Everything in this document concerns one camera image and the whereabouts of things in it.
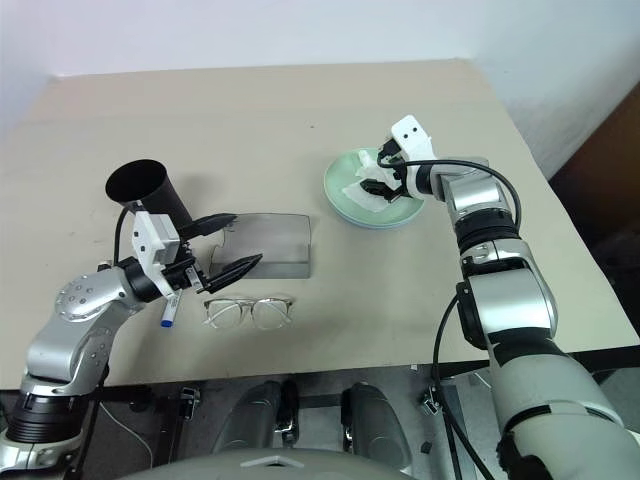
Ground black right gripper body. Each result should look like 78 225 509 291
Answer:
377 139 409 202

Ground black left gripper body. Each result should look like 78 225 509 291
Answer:
162 242 212 296

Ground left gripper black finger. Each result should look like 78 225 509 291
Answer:
176 212 237 239
205 253 265 295

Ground white paper tissue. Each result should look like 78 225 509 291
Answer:
342 148 402 212

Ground grey translucent glasses case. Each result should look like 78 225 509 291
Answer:
209 212 314 279

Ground black cylindrical cup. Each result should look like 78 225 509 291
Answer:
104 158 195 227

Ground pale green plate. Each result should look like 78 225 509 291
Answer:
323 147 427 227

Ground light blue plate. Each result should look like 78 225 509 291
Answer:
333 207 419 232

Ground white marker with blue cap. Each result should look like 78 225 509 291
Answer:
159 292 182 330

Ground clear-framed eyeglasses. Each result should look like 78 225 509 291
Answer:
202 295 295 332

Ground metal table clamp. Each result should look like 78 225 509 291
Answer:
178 385 202 419
421 385 446 417

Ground dark grey rounded robot leg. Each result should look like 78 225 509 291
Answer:
339 381 417 472
212 379 302 457

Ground grey robot torso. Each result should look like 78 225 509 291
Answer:
114 446 417 480

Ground brown wooden cabinet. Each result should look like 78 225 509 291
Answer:
546 92 640 351

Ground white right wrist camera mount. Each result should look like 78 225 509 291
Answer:
390 114 437 162

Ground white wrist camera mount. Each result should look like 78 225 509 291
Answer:
130 210 182 302
390 114 437 162

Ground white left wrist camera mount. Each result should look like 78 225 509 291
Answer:
130 210 182 302

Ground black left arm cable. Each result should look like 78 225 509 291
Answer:
111 198 146 269

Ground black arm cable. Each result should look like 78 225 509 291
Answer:
111 198 146 269
374 154 524 227

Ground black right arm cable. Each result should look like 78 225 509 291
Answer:
374 154 524 227

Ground thin white floor cable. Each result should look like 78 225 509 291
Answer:
98 399 155 467

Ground long black body cable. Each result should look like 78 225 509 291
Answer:
431 282 496 480

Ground black table frame bar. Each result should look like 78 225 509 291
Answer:
299 344 640 384

